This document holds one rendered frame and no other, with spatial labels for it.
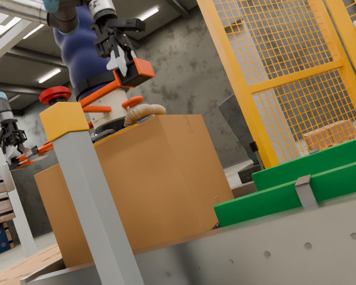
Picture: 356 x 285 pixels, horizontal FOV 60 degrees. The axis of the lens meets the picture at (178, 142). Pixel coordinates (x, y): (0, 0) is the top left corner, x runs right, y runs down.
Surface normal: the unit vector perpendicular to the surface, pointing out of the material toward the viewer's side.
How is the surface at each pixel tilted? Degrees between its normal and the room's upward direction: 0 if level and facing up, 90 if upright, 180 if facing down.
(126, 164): 90
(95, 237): 90
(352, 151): 90
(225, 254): 90
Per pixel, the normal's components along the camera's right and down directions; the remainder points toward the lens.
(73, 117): 0.82, -0.36
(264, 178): -0.43, 0.10
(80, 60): -0.25, -0.20
